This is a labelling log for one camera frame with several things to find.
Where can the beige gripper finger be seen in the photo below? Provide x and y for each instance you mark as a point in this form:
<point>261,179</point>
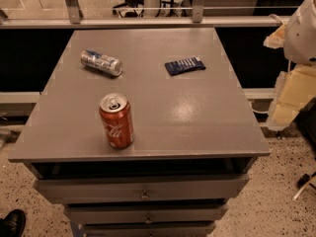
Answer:
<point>276,39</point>
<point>293,91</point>

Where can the silver blue Red Bull can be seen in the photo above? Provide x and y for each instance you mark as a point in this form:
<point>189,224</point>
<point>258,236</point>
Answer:
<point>101,62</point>

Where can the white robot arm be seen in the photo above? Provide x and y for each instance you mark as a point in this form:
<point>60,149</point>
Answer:
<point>300,35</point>

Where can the red Coca-Cola can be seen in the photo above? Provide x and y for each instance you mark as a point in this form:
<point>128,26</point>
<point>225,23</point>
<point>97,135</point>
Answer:
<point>115,113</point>

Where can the dark blue snack packet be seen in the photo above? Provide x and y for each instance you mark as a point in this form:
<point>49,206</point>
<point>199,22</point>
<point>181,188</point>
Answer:
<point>184,65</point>

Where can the black white tool on floor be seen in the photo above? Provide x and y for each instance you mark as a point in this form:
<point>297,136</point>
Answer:
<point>303,183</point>

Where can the grey drawer cabinet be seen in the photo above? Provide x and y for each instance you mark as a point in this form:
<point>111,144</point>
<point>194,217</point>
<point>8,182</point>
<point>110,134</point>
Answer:
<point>194,136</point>

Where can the grey metal railing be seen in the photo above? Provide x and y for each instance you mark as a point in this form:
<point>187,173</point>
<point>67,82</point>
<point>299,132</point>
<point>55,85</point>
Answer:
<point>99,14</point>

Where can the black shoe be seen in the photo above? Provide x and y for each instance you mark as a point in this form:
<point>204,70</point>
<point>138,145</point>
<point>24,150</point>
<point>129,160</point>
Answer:
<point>13,224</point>

